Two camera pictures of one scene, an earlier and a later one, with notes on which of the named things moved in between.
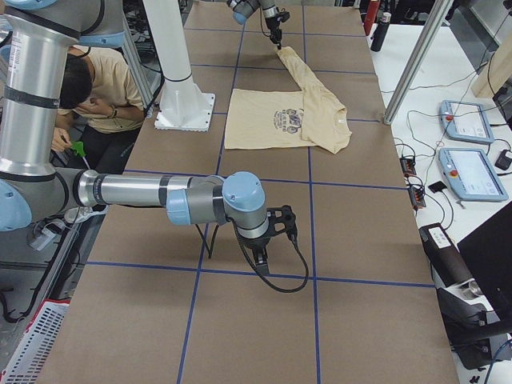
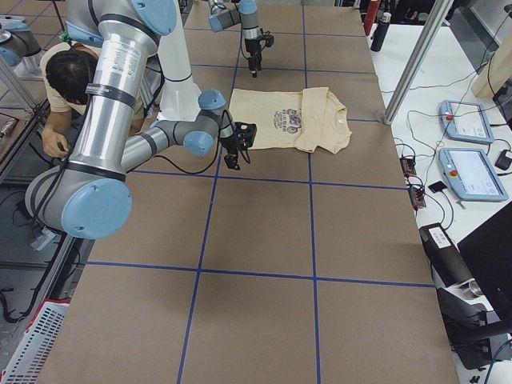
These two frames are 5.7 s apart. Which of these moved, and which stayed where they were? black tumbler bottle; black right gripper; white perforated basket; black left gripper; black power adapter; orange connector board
Moved: black right gripper; black left gripper
Stayed: orange connector board; black power adapter; black tumbler bottle; white perforated basket
